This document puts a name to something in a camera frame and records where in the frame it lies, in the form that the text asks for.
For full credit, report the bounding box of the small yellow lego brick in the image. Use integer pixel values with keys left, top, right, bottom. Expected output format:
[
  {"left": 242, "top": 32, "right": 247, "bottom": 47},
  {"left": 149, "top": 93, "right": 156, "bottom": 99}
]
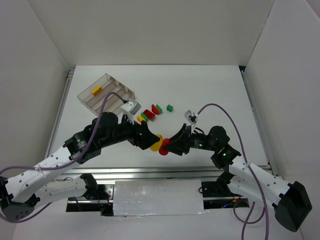
[{"left": 137, "top": 115, "right": 145, "bottom": 123}]

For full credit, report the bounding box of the yellow rounded lego brick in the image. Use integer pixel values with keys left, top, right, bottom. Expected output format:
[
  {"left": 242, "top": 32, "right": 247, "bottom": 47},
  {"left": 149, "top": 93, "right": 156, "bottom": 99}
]
[{"left": 149, "top": 134, "right": 164, "bottom": 152}]

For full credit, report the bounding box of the green half-round lego brick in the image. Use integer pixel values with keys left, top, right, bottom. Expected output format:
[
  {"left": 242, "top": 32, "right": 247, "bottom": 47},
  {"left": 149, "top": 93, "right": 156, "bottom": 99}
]
[{"left": 156, "top": 104, "right": 163, "bottom": 114}]

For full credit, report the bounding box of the clear compartment organizer tray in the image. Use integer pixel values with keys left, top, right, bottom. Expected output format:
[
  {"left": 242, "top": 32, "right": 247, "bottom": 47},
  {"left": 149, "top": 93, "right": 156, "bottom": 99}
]
[{"left": 77, "top": 73, "right": 135, "bottom": 116}]

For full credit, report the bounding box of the red rectangular lego brick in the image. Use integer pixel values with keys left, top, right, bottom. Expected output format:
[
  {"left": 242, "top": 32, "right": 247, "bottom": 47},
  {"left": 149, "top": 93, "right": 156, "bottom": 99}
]
[{"left": 143, "top": 109, "right": 156, "bottom": 121}]

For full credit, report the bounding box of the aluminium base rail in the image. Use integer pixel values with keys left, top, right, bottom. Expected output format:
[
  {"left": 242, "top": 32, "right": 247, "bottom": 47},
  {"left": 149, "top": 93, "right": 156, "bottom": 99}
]
[{"left": 56, "top": 166, "right": 223, "bottom": 183}]

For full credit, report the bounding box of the red rounded lego brick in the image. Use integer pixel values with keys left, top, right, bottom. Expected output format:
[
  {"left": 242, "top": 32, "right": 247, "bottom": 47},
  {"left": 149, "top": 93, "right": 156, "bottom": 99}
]
[{"left": 158, "top": 138, "right": 172, "bottom": 156}]

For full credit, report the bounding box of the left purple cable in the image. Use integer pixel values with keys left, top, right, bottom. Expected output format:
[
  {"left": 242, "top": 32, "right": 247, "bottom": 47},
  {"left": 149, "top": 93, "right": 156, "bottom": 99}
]
[{"left": 0, "top": 91, "right": 128, "bottom": 223}]

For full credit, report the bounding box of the small green lego brick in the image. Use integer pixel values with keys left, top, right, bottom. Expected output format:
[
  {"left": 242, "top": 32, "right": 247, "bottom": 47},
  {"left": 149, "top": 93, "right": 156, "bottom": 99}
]
[{"left": 166, "top": 104, "right": 174, "bottom": 112}]

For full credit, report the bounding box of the red half-round lego brick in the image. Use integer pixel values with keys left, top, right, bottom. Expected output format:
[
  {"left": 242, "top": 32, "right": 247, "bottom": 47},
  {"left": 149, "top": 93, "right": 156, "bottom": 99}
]
[{"left": 151, "top": 104, "right": 160, "bottom": 115}]

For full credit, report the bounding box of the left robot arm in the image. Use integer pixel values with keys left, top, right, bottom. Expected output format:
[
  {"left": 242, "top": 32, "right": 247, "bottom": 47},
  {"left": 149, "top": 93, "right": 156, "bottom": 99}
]
[{"left": 0, "top": 112, "right": 160, "bottom": 223}]

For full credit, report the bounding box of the yellow rectangular lego brick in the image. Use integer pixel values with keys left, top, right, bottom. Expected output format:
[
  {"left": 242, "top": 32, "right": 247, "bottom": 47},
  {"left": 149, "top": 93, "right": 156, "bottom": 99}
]
[{"left": 91, "top": 85, "right": 102, "bottom": 96}]

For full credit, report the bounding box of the white cover panel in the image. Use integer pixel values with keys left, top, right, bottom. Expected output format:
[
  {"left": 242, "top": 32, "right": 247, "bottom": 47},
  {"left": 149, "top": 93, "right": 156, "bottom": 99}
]
[{"left": 113, "top": 179, "right": 205, "bottom": 217}]

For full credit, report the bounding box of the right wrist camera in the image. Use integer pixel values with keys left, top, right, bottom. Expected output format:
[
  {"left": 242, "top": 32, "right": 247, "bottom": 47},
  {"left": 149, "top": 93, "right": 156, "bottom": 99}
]
[{"left": 184, "top": 110, "right": 199, "bottom": 132}]

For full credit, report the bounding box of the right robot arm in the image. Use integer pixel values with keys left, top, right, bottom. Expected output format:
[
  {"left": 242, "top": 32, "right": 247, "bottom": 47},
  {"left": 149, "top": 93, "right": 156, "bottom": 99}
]
[{"left": 163, "top": 124, "right": 312, "bottom": 232}]

